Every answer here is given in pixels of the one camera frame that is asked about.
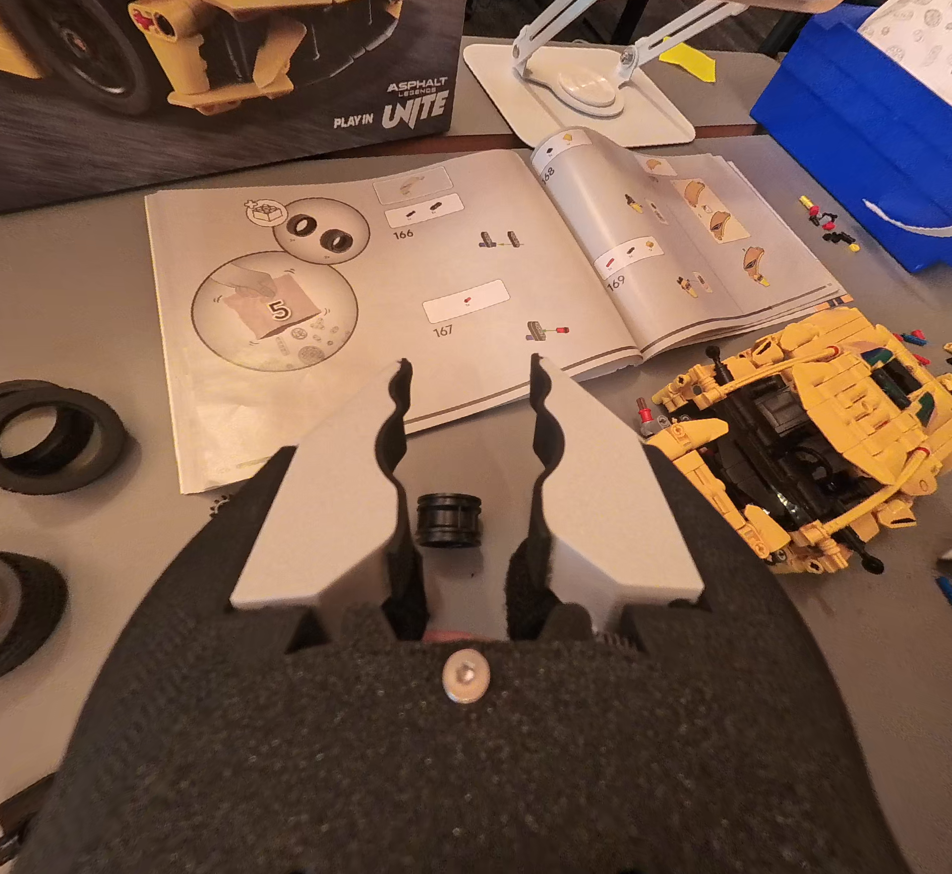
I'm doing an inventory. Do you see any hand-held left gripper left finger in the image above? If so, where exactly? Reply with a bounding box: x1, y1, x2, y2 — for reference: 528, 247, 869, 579
229, 359, 428, 640

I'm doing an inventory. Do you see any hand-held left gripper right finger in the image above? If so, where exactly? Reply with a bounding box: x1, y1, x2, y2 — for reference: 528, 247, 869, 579
506, 353, 705, 640

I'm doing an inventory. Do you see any black wheel rim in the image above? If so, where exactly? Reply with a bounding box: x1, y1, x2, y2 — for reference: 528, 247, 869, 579
415, 493, 484, 549

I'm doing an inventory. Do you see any black rubber tyre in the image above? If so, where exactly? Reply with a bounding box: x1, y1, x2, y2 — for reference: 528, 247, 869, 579
0, 553, 69, 678
0, 379, 127, 496

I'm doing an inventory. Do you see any blue plastic bin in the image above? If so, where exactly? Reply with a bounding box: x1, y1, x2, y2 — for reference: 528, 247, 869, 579
750, 3, 952, 276

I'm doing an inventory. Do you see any large printed paper bag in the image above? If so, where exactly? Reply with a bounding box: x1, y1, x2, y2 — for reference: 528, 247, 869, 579
857, 0, 952, 105

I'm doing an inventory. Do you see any yellow toy car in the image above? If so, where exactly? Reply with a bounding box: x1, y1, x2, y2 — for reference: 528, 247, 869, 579
641, 305, 952, 577

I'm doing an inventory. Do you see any instruction booklet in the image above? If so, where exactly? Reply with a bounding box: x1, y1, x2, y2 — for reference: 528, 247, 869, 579
145, 130, 852, 496

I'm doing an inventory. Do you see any cluster of red blue pieces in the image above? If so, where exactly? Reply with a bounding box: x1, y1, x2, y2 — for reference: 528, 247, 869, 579
896, 327, 952, 362

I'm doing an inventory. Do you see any cluster of small mixed pins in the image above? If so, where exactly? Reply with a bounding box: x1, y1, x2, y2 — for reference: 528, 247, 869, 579
799, 193, 862, 252

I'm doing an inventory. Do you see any wooden document stand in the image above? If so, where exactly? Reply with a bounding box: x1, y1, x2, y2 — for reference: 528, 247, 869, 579
463, 0, 897, 149

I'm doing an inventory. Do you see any toy car set box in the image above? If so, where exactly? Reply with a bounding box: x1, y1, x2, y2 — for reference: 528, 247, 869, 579
0, 0, 477, 214

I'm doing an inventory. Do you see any yellow paper triangle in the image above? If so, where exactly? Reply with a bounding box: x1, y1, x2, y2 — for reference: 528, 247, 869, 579
658, 41, 718, 85

